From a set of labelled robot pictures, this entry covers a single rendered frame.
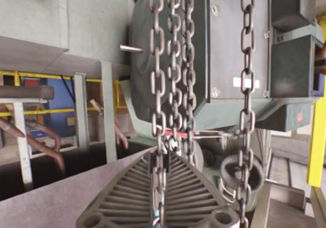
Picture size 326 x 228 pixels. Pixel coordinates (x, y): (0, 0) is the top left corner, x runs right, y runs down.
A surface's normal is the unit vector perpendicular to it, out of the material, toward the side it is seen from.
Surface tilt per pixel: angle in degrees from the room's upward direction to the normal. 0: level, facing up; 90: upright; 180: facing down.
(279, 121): 90
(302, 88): 90
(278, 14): 90
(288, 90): 90
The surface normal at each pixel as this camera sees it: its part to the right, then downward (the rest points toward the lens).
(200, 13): -0.87, 0.07
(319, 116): -0.66, 0.08
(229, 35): 0.49, 0.07
